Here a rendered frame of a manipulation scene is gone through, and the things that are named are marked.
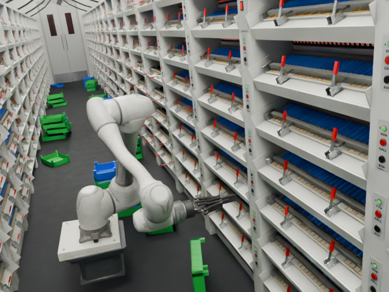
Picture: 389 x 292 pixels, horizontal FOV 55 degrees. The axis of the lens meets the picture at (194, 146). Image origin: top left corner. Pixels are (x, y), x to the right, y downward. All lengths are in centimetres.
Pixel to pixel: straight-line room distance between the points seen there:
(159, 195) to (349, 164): 63
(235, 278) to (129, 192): 75
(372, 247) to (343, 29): 57
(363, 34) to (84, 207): 161
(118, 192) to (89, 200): 17
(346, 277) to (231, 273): 97
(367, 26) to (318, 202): 60
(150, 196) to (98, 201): 80
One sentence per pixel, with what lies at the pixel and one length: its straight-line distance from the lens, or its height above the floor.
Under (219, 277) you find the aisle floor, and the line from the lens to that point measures 215.
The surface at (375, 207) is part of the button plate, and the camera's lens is 106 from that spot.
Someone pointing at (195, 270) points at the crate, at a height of 20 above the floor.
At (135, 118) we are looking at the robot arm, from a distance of 181.
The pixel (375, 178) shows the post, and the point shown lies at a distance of 103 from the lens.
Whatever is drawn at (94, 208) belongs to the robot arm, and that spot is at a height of 43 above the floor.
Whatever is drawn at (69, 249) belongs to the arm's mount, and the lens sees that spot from 217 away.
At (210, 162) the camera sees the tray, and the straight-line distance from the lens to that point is 220.
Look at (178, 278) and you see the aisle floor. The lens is 218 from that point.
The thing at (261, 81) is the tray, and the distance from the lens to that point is 142.
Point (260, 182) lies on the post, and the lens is 162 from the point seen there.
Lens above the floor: 134
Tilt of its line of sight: 19 degrees down
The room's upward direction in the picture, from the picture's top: 6 degrees counter-clockwise
